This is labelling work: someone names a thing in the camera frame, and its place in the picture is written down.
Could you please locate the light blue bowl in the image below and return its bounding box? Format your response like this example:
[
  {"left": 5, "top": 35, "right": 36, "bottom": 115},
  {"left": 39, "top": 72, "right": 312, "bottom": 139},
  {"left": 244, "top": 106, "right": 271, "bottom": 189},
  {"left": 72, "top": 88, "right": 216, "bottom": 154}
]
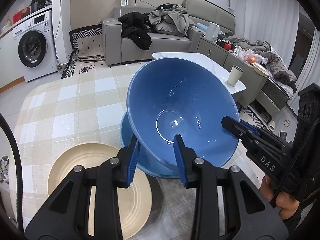
[{"left": 126, "top": 57, "right": 239, "bottom": 171}]

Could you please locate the right hand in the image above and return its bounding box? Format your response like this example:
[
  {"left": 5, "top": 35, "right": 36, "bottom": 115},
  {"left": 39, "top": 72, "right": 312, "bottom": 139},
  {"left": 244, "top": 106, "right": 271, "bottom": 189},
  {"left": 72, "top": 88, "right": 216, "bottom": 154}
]
[{"left": 260, "top": 175, "right": 300, "bottom": 220}]

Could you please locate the grey side cabinet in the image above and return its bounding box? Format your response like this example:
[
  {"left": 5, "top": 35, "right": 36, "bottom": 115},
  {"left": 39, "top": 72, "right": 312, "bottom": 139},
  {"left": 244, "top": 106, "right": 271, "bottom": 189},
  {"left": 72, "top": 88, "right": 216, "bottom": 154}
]
[{"left": 197, "top": 37, "right": 267, "bottom": 108}]

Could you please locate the cream tumbler cup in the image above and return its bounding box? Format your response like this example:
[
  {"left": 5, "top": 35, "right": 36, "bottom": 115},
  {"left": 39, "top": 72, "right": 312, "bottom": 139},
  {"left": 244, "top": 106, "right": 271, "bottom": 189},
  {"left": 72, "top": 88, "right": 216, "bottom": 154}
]
[{"left": 227, "top": 65, "right": 243, "bottom": 86}]

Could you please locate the marble coffee table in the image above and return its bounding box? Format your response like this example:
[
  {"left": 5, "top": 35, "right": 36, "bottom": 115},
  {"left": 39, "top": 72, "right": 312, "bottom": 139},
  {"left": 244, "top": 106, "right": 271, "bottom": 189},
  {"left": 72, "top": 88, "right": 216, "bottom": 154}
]
[{"left": 152, "top": 52, "right": 246, "bottom": 101}]

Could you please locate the grey blanket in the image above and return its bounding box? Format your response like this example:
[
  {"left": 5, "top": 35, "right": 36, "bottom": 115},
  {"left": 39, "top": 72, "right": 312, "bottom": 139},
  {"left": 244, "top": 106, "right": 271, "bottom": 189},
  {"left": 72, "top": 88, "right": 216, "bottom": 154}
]
[{"left": 223, "top": 33, "right": 297, "bottom": 93}]

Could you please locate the red apple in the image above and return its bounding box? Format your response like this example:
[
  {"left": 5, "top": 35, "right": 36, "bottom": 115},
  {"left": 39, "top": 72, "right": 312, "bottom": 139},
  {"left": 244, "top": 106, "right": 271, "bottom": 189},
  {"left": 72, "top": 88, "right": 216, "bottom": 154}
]
[{"left": 223, "top": 43, "right": 232, "bottom": 51}]

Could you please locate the patterned floor mat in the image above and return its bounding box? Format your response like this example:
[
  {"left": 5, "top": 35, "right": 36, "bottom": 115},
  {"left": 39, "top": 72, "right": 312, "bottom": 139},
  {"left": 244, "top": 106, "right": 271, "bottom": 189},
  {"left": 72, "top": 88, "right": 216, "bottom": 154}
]
[{"left": 61, "top": 24, "right": 105, "bottom": 79}]

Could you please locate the grey sofa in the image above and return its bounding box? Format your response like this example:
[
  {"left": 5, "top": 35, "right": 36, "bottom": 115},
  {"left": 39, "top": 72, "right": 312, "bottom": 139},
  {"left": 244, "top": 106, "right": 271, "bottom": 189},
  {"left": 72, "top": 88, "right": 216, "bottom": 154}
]
[{"left": 102, "top": 0, "right": 235, "bottom": 66}]

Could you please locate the grey coat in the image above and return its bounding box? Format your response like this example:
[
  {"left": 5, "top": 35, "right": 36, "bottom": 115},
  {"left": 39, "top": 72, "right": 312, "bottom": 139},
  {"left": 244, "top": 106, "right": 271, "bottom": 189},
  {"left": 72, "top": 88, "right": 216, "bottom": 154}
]
[{"left": 149, "top": 3, "right": 195, "bottom": 36}]

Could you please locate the black jacket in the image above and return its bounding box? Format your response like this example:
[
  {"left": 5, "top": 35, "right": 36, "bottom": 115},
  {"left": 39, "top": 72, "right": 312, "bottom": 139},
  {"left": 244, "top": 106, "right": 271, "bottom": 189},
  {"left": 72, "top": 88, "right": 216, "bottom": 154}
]
[{"left": 118, "top": 11, "right": 157, "bottom": 50}]

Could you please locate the white washing machine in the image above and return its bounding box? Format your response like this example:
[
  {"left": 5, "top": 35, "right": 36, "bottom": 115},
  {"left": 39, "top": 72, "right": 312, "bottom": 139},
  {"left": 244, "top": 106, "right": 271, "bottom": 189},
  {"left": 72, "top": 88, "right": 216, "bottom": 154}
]
[{"left": 13, "top": 9, "right": 57, "bottom": 82}]

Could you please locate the red box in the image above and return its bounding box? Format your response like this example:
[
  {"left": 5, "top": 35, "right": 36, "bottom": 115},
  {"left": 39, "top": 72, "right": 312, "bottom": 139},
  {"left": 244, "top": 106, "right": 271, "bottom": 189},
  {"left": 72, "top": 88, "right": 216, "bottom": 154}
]
[{"left": 12, "top": 7, "right": 30, "bottom": 23}]

